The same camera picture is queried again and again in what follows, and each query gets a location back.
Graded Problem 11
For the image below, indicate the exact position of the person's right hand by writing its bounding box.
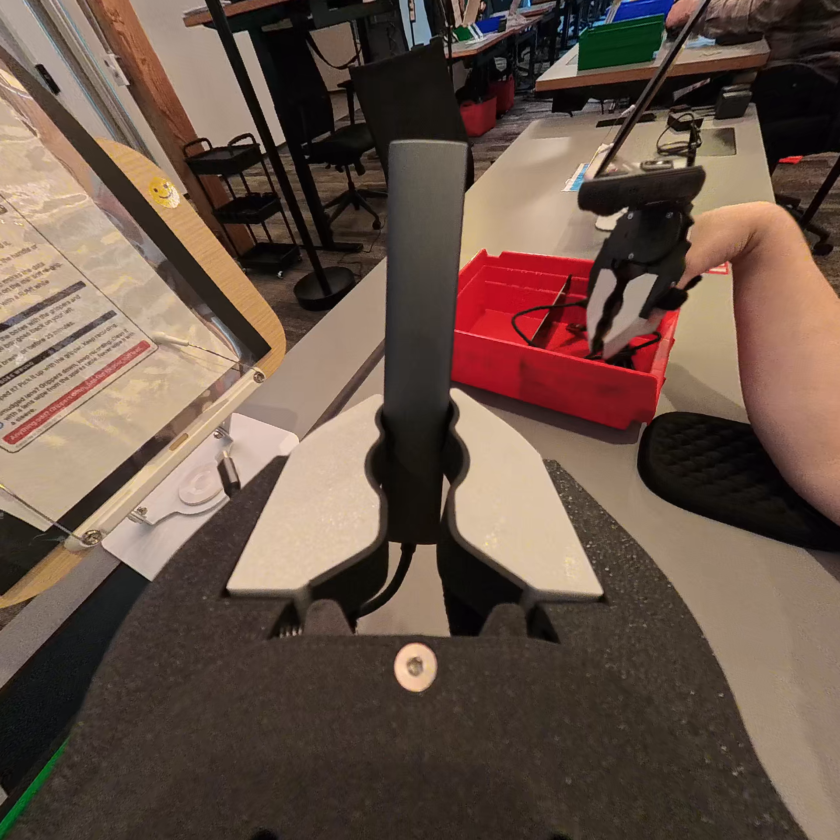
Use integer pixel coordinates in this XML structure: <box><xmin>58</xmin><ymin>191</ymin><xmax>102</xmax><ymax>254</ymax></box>
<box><xmin>646</xmin><ymin>202</ymin><xmax>798</xmax><ymax>326</ymax></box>

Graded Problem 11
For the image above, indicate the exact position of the small black box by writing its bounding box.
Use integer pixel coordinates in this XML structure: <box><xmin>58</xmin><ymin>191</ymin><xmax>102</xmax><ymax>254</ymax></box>
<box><xmin>714</xmin><ymin>84</ymin><xmax>754</xmax><ymax>121</ymax></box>

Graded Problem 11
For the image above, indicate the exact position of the black upright panel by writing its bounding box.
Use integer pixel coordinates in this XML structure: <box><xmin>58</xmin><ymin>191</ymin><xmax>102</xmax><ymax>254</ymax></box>
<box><xmin>349</xmin><ymin>37</ymin><xmax>475</xmax><ymax>193</ymax></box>

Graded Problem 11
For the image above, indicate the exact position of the wooden post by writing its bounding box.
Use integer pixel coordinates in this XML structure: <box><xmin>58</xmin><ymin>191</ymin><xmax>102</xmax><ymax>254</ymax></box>
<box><xmin>87</xmin><ymin>0</ymin><xmax>257</xmax><ymax>258</ymax></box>

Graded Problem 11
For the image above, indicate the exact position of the thin black tilted panel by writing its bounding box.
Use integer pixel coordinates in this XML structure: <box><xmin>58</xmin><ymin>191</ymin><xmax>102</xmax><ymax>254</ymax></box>
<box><xmin>589</xmin><ymin>0</ymin><xmax>714</xmax><ymax>182</ymax></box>

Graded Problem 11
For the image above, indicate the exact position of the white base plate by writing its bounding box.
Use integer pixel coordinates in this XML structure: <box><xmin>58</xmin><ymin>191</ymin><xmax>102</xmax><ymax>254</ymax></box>
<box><xmin>101</xmin><ymin>413</ymin><xmax>300</xmax><ymax>582</ymax></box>

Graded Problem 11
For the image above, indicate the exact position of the black charger with cable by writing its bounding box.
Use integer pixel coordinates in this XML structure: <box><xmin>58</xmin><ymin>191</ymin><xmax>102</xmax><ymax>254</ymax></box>
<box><xmin>656</xmin><ymin>109</ymin><xmax>705</xmax><ymax>159</ymax></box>

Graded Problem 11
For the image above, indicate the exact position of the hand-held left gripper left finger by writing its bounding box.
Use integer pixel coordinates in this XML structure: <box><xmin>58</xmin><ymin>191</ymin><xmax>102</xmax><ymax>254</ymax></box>
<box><xmin>225</xmin><ymin>394</ymin><xmax>395</xmax><ymax>608</ymax></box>

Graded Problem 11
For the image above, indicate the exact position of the acrylic instruction sign holder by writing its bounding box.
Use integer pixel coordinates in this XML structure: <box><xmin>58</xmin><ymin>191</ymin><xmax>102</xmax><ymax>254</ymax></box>
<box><xmin>0</xmin><ymin>39</ymin><xmax>273</xmax><ymax>551</ymax></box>

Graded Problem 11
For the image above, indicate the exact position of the black rolling cart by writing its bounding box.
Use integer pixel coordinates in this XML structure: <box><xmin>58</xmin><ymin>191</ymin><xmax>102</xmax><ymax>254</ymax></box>
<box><xmin>183</xmin><ymin>133</ymin><xmax>303</xmax><ymax>278</ymax></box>

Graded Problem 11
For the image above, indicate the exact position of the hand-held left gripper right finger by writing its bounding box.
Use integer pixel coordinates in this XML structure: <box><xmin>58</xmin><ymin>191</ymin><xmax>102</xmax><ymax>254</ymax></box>
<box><xmin>441</xmin><ymin>387</ymin><xmax>605</xmax><ymax>613</ymax></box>

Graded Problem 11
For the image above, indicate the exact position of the black mesh wrist rest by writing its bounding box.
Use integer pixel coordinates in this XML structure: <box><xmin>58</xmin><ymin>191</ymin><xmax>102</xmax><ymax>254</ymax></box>
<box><xmin>638</xmin><ymin>411</ymin><xmax>840</xmax><ymax>553</ymax></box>

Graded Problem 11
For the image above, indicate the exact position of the black office chair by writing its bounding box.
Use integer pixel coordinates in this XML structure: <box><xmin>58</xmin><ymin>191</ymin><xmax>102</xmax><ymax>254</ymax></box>
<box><xmin>306</xmin><ymin>79</ymin><xmax>390</xmax><ymax>232</ymax></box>

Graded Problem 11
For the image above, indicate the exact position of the grey usb hub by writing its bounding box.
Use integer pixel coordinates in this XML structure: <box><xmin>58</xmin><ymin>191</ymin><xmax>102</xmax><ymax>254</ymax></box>
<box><xmin>382</xmin><ymin>139</ymin><xmax>470</xmax><ymax>546</ymax></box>

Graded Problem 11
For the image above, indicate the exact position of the green plastic bin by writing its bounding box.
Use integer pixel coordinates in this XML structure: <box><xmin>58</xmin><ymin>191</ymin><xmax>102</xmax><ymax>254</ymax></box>
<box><xmin>577</xmin><ymin>14</ymin><xmax>668</xmax><ymax>72</ymax></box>
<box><xmin>0</xmin><ymin>735</ymin><xmax>70</xmax><ymax>823</ymax></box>

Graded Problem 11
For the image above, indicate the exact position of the black usb-c cable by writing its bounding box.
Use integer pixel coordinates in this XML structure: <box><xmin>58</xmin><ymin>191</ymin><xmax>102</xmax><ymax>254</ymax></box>
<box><xmin>511</xmin><ymin>276</ymin><xmax>664</xmax><ymax>370</ymax></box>

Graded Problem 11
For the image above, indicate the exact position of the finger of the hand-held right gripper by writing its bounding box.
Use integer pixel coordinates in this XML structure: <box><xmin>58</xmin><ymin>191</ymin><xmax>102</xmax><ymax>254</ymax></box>
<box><xmin>607</xmin><ymin>272</ymin><xmax>661</xmax><ymax>361</ymax></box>
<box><xmin>585</xmin><ymin>268</ymin><xmax>626</xmax><ymax>355</ymax></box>

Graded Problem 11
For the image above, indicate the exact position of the red plastic bin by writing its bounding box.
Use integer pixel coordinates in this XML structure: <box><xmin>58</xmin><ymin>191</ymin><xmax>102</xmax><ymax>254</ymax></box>
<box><xmin>451</xmin><ymin>248</ymin><xmax>681</xmax><ymax>431</ymax></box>

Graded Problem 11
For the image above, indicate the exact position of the black hub cable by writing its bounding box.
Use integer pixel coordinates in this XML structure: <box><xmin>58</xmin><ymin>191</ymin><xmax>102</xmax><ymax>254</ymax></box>
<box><xmin>357</xmin><ymin>541</ymin><xmax>419</xmax><ymax>618</ymax></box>

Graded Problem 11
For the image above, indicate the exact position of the black pole stand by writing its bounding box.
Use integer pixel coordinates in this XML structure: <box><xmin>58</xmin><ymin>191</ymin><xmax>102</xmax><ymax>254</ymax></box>
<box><xmin>205</xmin><ymin>0</ymin><xmax>357</xmax><ymax>312</ymax></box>

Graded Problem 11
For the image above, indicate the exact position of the person's right forearm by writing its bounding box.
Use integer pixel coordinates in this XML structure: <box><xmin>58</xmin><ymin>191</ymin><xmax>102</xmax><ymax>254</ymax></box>
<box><xmin>727</xmin><ymin>206</ymin><xmax>840</xmax><ymax>526</ymax></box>

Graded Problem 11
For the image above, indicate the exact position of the wooden desk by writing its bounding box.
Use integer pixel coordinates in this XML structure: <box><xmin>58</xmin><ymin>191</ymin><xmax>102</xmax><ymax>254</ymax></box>
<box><xmin>184</xmin><ymin>0</ymin><xmax>547</xmax><ymax>254</ymax></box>

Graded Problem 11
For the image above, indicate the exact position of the rounded wooden board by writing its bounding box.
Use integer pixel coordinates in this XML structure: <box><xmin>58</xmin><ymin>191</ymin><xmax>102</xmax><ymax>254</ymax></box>
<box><xmin>0</xmin><ymin>138</ymin><xmax>287</xmax><ymax>608</ymax></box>

